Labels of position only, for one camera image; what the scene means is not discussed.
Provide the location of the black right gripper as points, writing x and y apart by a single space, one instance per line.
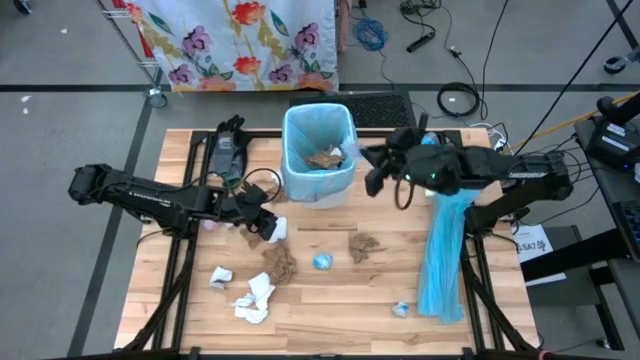
405 150

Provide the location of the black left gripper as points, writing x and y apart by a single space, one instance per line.
247 205

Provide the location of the white tissue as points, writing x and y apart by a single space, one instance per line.
220 276
280 230

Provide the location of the large brown paper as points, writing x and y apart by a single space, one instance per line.
281 262

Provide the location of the small white paper scrap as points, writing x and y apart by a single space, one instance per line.
277 179

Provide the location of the small purple white wrapper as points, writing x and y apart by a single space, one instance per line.
210 225

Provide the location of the blue white ball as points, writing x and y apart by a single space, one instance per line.
322 261

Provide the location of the long white paper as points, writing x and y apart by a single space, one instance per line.
257 297

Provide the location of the blue bin liner bag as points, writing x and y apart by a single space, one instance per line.
310 130

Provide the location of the small blue white wad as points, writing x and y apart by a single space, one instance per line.
400 310

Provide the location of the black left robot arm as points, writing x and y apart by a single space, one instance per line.
150 200

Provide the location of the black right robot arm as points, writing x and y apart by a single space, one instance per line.
480 167

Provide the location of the blue trash bag roll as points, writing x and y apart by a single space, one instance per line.
431 138

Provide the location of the flat pleated blue trash bag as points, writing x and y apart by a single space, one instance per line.
442 260

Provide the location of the black floor mat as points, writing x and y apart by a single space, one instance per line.
385 110

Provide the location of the black glove green cuff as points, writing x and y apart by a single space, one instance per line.
227 150

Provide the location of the white power strip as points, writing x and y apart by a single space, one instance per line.
497 142

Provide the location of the black handheld device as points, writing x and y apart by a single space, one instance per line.
420 42

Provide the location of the white printed paper sheet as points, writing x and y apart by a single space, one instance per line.
532 245

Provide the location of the floral print curtain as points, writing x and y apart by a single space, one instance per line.
235 45

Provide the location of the thin black pole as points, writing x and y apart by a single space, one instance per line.
570 82

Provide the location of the black desktop device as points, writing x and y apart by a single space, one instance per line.
612 140

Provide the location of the black side table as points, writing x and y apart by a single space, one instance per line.
615 210

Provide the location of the black keyboard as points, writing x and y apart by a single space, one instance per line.
630 225

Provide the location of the black stand leg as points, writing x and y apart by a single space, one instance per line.
622 17

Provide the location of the black aluminium rig frame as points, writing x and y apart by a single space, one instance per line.
260 133

